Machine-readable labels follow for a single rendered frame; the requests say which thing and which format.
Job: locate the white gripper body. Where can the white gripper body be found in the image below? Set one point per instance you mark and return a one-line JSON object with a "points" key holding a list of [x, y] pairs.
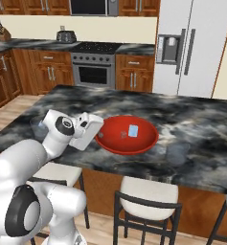
{"points": [[90, 134]]}

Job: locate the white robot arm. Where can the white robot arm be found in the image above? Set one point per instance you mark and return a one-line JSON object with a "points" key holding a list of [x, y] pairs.
{"points": [[19, 166]]}

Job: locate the red bowl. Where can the red bowl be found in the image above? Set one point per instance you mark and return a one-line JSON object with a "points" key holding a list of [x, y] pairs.
{"points": [[118, 145]]}

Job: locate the clear glass of water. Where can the clear glass of water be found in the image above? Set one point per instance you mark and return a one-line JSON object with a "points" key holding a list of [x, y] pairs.
{"points": [[177, 154], [38, 129]]}

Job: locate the wooden island base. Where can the wooden island base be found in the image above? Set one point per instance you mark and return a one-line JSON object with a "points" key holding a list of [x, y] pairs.
{"points": [[99, 194]]}

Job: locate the grey oven with black hob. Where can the grey oven with black hob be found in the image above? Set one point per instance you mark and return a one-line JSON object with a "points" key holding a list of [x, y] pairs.
{"points": [[93, 68]]}

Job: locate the wooden base cupboards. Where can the wooden base cupboards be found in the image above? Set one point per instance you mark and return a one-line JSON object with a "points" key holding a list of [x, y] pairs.
{"points": [[134, 73], [38, 73]]}

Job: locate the dark grey toaster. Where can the dark grey toaster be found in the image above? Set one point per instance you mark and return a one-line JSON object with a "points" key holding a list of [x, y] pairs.
{"points": [[66, 37]]}

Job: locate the grey microwave oven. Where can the grey microwave oven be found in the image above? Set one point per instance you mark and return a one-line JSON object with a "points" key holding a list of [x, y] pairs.
{"points": [[89, 7]]}

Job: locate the wooden knife block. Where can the wooden knife block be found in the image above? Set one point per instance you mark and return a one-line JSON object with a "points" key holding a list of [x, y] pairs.
{"points": [[4, 34]]}

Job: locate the white fridge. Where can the white fridge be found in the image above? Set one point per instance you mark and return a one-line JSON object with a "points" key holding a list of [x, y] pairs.
{"points": [[201, 48]]}

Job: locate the grey wall socket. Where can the grey wall socket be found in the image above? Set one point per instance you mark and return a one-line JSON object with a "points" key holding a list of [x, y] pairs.
{"points": [[62, 27]]}

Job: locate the wooden wall cupboards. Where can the wooden wall cupboards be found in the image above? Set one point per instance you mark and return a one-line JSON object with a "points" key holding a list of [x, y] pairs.
{"points": [[28, 6], [139, 7]]}

